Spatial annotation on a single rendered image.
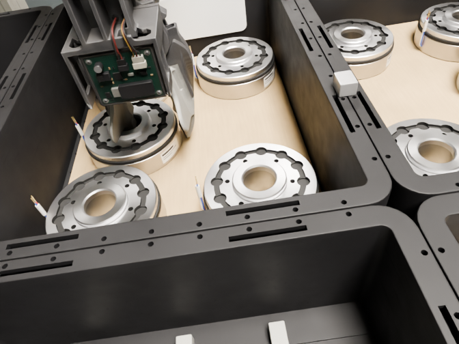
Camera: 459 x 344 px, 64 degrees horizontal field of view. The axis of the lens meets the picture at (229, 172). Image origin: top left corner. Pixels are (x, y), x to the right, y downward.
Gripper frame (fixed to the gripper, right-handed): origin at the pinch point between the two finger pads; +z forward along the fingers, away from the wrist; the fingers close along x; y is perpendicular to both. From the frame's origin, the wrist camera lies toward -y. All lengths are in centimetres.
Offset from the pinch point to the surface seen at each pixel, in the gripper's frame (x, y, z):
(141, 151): -1.5, 5.0, -1.2
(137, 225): 1.4, 19.3, -8.0
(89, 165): -8.5, 2.4, 2.0
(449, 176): 20.5, 19.1, -8.0
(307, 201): 11.8, 19.4, -8.0
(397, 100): 27.6, -0.6, 2.0
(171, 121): 1.6, 0.9, -1.2
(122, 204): -2.5, 12.0, -1.7
